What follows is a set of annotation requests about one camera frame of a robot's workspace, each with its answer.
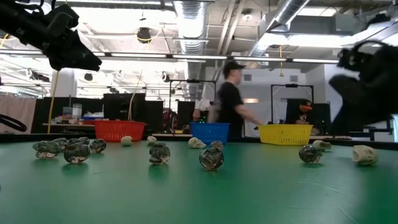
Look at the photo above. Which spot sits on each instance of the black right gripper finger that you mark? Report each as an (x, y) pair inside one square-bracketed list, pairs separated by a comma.
[(351, 105)]

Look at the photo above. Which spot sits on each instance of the white plastic skull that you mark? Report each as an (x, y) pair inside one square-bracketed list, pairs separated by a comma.
[(196, 142), (151, 140), (324, 145), (126, 141), (364, 155)]

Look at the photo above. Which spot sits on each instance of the clear glass skull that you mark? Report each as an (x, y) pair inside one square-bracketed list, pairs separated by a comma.
[(73, 140), (46, 149), (98, 145), (159, 153), (84, 140), (211, 158), (216, 144), (309, 154), (61, 143)]

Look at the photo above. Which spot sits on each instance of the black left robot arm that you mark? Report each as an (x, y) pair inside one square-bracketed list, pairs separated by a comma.
[(18, 23)]

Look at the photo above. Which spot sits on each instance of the black round ceiling lamp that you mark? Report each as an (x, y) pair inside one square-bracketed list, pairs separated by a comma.
[(88, 76), (165, 76)]

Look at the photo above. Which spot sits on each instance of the clear plastic container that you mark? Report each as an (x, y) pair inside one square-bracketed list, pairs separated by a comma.
[(77, 111)]

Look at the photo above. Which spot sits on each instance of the person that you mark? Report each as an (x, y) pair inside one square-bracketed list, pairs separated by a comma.
[(230, 99), (303, 115)]

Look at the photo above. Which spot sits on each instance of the long ceiling strip light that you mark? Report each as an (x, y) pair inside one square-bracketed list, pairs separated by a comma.
[(140, 55)]

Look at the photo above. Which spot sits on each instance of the pink curtain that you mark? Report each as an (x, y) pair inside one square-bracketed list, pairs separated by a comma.
[(18, 107)]

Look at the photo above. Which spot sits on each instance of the cluttered work table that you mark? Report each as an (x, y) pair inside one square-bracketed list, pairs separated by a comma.
[(62, 124)]

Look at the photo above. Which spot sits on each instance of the black ceiling dome device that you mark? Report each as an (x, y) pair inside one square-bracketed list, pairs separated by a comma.
[(144, 35)]

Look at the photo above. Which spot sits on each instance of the yellow plastic basket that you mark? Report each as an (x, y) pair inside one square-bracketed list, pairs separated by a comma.
[(286, 134)]

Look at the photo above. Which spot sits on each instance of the yellow hanging pendant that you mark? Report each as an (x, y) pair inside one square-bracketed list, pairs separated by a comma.
[(281, 74)]

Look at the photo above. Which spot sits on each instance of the red plastic basket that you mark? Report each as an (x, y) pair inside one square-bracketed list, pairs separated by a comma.
[(119, 130)]

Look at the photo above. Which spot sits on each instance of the cluster of grey pieces left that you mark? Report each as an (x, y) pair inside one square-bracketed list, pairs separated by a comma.
[(76, 153)]

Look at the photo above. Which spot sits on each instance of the white hanging cloth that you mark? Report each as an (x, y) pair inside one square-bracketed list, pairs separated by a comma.
[(202, 105)]

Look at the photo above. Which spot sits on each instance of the blue plastic basket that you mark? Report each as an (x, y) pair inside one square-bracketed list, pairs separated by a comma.
[(210, 132)]

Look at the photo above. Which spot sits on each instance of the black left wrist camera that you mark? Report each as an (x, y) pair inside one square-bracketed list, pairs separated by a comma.
[(63, 20)]

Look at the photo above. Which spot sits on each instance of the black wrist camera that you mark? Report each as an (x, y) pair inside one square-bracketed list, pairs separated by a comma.
[(351, 59), (63, 20)]

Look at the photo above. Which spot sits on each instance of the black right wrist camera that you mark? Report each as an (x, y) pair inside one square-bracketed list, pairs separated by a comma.
[(351, 59)]

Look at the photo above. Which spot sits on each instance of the black partition wall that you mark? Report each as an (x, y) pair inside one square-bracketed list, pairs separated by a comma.
[(121, 105)]

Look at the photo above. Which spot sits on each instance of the black metal frame stand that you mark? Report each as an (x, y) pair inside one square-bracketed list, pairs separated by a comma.
[(292, 85), (192, 81)]

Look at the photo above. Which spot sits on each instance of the grey wall vent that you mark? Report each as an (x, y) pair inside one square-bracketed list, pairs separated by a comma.
[(248, 77), (293, 78)]

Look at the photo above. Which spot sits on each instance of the black table border rail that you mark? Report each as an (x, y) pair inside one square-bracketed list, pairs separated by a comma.
[(18, 137)]

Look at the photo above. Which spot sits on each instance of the glowing wall light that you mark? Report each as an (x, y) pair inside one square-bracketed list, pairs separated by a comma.
[(252, 100)]

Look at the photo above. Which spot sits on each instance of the ribbed silver air duct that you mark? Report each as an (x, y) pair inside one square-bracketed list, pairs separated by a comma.
[(191, 28)]

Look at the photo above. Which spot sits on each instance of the smooth silver air duct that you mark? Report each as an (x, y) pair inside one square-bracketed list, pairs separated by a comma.
[(287, 12)]

